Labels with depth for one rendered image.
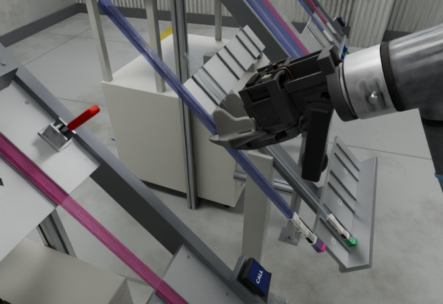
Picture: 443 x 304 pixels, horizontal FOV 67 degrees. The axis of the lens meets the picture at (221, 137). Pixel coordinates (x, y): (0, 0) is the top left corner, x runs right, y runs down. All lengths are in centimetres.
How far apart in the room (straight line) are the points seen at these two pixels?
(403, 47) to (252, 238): 73
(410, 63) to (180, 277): 42
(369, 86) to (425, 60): 5
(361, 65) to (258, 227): 65
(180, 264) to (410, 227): 148
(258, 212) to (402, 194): 127
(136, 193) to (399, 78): 38
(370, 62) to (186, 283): 40
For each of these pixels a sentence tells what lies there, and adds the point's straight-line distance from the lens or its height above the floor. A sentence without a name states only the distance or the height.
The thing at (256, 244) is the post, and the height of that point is 50.
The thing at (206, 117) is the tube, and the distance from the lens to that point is 50.
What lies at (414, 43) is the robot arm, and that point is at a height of 120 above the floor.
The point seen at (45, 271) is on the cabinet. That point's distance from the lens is 91.
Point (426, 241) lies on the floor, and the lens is 188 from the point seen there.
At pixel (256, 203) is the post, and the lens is 88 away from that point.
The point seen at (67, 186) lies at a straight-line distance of 50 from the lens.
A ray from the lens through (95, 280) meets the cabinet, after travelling 85.
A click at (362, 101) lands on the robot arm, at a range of 38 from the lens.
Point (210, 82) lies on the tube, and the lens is 61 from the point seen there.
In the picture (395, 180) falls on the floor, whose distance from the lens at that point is 213.
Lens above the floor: 131
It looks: 37 degrees down
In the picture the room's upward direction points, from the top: straight up
